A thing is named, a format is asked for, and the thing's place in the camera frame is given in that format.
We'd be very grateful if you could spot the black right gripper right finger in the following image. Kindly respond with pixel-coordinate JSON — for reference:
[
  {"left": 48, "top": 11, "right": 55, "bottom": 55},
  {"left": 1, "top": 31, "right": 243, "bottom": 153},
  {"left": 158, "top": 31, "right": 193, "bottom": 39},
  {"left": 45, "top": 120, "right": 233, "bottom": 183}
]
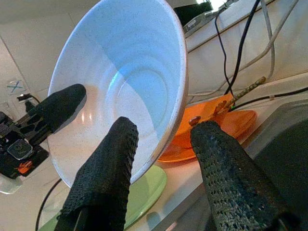
[{"left": 190, "top": 121, "right": 296, "bottom": 231}]

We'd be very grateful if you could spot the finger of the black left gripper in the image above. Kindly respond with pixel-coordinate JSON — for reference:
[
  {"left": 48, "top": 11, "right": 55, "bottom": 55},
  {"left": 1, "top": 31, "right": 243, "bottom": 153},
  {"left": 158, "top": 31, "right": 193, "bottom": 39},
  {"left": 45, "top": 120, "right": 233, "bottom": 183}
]
[{"left": 26, "top": 83, "right": 87, "bottom": 133}]

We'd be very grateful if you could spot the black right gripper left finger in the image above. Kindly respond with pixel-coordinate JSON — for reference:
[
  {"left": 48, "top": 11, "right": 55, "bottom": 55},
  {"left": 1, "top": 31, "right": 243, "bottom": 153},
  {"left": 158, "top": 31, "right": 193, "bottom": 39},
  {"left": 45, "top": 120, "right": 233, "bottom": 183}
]
[{"left": 57, "top": 116, "right": 140, "bottom": 231}]

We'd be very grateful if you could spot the light green plate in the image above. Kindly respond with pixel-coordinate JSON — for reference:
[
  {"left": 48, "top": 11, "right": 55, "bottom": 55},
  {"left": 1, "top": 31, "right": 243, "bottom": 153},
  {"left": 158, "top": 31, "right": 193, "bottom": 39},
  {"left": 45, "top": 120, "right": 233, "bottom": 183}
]
[{"left": 38, "top": 165, "right": 168, "bottom": 231}]

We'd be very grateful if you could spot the white speckled bowl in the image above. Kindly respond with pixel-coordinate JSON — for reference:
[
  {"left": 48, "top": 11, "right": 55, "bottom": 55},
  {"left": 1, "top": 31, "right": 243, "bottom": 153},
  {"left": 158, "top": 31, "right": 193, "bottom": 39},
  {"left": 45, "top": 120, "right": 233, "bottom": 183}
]
[{"left": 47, "top": 0, "right": 189, "bottom": 188}]

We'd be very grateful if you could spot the small grey plug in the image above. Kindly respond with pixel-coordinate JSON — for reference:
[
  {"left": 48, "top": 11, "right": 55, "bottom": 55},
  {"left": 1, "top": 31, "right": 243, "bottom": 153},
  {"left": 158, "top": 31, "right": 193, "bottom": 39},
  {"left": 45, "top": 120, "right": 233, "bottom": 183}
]
[{"left": 16, "top": 93, "right": 40, "bottom": 106}]

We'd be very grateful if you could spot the orange plate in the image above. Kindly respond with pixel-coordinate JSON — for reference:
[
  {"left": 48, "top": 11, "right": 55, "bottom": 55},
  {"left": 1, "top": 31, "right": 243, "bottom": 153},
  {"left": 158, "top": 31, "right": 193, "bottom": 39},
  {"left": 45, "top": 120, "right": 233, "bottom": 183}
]
[{"left": 157, "top": 109, "right": 258, "bottom": 163}]

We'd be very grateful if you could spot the stainless steel sink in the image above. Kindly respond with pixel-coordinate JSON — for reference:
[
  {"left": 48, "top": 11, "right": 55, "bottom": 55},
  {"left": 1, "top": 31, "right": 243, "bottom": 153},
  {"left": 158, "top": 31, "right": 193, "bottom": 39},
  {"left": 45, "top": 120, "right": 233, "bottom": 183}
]
[{"left": 149, "top": 102, "right": 308, "bottom": 231}]

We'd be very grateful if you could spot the small brown spoon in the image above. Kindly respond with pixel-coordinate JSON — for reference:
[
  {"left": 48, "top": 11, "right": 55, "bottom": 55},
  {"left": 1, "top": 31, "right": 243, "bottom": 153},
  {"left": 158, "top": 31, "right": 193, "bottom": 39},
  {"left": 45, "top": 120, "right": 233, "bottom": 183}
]
[{"left": 188, "top": 115, "right": 202, "bottom": 126}]

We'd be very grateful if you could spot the patterned brown chopstick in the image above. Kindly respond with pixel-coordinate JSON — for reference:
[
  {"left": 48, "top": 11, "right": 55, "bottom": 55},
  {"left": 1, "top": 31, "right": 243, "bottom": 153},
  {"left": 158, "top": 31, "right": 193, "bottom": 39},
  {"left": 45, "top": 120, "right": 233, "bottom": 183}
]
[{"left": 231, "top": 76, "right": 267, "bottom": 102}]

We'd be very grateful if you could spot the grey flat device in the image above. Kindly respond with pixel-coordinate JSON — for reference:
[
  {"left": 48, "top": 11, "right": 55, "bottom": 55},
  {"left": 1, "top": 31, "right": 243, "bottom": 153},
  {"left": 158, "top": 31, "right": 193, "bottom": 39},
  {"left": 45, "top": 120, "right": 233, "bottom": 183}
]
[{"left": 184, "top": 12, "right": 218, "bottom": 33}]

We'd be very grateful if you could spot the black box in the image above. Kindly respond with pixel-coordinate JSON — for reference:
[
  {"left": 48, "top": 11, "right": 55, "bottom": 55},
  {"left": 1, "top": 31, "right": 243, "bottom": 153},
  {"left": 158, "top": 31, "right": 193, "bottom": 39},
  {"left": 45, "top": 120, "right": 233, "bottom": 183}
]
[{"left": 173, "top": 0, "right": 214, "bottom": 25}]

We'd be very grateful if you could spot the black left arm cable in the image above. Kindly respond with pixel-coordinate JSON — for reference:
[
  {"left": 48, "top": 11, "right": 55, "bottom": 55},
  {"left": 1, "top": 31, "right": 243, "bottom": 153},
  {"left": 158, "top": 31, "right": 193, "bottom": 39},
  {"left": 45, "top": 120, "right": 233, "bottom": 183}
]
[{"left": 35, "top": 178, "right": 62, "bottom": 231}]

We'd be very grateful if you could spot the black adapter cable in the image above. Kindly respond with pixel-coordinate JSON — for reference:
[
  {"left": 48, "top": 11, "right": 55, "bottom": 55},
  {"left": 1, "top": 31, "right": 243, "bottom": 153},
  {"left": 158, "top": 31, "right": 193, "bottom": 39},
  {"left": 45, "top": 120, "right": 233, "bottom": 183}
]
[{"left": 227, "top": 86, "right": 308, "bottom": 113}]

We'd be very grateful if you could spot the straight thin black cable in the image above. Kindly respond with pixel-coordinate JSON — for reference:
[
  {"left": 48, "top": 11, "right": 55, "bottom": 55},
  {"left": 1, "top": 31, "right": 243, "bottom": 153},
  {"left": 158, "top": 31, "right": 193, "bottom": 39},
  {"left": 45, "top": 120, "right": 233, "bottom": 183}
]
[{"left": 214, "top": 12, "right": 235, "bottom": 97}]

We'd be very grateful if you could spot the black wall cable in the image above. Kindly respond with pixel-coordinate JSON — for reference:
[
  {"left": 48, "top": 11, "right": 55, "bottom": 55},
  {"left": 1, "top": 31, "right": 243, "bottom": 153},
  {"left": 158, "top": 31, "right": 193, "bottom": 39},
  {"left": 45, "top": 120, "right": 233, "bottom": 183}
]
[{"left": 225, "top": 0, "right": 262, "bottom": 97}]

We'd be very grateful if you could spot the grey wall cable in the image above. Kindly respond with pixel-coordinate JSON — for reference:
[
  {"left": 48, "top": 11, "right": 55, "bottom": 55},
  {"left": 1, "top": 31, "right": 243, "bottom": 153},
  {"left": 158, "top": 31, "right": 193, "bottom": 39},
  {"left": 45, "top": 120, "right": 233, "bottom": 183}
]
[
  {"left": 261, "top": 0, "right": 276, "bottom": 80},
  {"left": 187, "top": 0, "right": 300, "bottom": 97}
]

